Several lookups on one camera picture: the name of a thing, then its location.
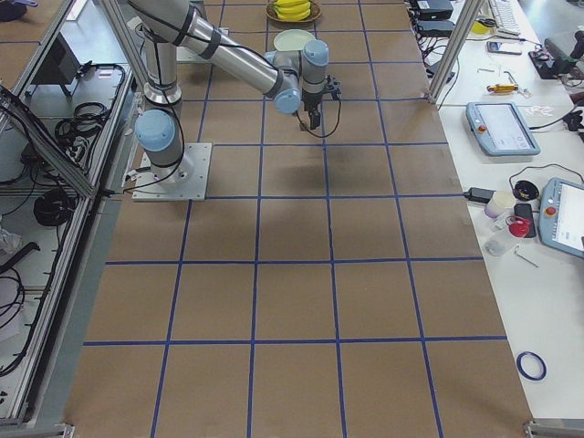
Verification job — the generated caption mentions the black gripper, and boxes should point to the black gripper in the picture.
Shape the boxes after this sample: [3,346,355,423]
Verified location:
[299,89,323,132]

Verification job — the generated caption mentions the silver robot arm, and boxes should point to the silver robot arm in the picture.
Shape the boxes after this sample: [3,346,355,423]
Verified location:
[137,23,185,183]
[129,1,340,130]

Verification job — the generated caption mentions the light green plate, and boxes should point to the light green plate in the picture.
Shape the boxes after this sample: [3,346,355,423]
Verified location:
[273,29,316,51]

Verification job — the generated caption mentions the yellow banana bunch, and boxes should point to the yellow banana bunch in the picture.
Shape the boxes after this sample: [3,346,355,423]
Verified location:
[273,0,312,22]

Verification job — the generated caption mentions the brown wicker basket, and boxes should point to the brown wicker basket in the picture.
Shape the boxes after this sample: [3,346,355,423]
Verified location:
[266,0,321,23]

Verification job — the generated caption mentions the black power adapter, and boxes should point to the black power adapter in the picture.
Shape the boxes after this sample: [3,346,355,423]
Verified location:
[463,187,495,204]

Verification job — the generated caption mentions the far blue teach pendant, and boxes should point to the far blue teach pendant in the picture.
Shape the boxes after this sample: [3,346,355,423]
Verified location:
[465,102,540,156]

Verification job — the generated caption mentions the blue teach pendant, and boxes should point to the blue teach pendant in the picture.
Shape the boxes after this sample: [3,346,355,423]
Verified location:
[538,178,584,258]
[465,102,540,156]

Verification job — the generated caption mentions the smartphone on desk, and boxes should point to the smartphone on desk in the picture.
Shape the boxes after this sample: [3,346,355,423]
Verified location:
[486,41,523,56]

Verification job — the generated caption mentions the white paper cup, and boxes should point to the white paper cup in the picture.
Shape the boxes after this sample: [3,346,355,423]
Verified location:
[484,191,516,219]

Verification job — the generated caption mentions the black small bowl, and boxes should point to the black small bowl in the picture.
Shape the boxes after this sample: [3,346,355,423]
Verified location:
[513,180,539,202]

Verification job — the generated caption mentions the red round object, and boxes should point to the red round object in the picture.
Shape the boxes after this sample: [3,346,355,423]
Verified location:
[507,216,531,238]

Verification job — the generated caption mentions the near blue teach pendant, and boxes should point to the near blue teach pendant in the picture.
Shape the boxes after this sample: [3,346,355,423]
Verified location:
[538,178,584,258]

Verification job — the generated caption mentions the blue tape roll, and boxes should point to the blue tape roll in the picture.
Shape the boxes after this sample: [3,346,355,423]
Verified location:
[516,351,548,381]

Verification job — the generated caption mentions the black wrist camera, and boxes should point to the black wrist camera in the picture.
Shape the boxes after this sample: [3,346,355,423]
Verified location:
[323,75,341,101]

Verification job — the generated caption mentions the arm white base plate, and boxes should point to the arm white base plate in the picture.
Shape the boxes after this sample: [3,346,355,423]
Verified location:
[131,143,213,202]

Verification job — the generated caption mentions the aluminium frame post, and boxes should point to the aluminium frame post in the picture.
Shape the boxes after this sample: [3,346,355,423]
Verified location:
[427,0,483,103]

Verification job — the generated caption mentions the coiled black cables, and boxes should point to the coiled black cables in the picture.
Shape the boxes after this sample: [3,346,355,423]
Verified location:
[34,186,74,229]

